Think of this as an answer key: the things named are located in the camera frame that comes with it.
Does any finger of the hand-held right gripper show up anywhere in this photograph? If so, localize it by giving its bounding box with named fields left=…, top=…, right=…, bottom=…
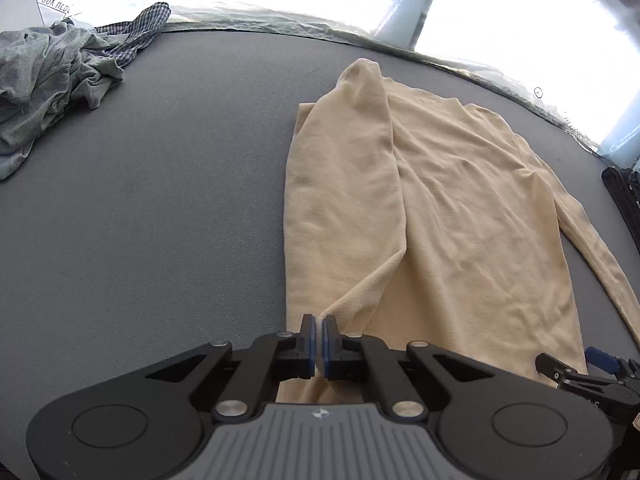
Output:
left=584, top=346, right=632, bottom=377
left=534, top=353, right=592, bottom=392

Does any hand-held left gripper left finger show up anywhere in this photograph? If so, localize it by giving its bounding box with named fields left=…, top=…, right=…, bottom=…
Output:
left=144, top=314, right=318, bottom=421

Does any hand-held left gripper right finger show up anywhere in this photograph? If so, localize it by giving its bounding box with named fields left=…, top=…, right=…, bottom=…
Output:
left=322, top=314, right=496, bottom=420

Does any beige long-sleeve shirt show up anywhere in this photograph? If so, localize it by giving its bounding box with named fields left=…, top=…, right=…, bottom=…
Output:
left=282, top=58, right=640, bottom=406

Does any dark cloth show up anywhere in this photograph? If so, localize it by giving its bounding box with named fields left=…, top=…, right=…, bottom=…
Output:
left=601, top=165, right=640, bottom=253

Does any blue checked shirt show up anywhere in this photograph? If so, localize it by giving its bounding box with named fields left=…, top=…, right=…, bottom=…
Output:
left=94, top=2, right=172, bottom=69

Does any grey crumpled garment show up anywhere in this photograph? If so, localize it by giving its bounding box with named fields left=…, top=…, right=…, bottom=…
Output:
left=0, top=18, right=125, bottom=181

